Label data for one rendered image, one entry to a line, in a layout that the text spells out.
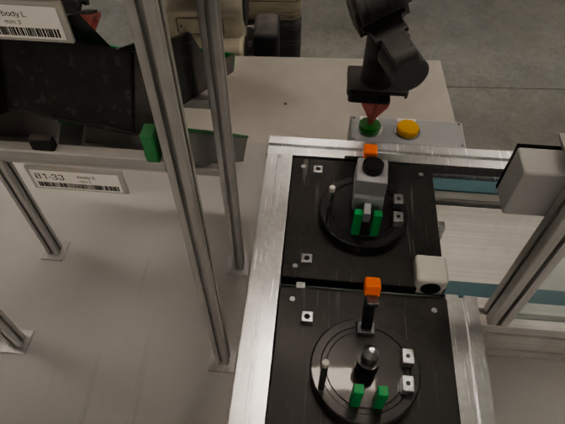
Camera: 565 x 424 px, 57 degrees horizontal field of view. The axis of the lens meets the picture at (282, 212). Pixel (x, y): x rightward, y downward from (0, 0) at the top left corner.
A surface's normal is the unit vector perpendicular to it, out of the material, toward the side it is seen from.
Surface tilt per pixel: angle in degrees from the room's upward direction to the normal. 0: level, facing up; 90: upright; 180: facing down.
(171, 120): 90
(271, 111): 0
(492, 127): 0
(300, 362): 0
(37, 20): 90
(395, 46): 22
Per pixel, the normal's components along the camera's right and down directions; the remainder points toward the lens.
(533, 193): -0.09, 0.79
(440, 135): 0.00, -0.61
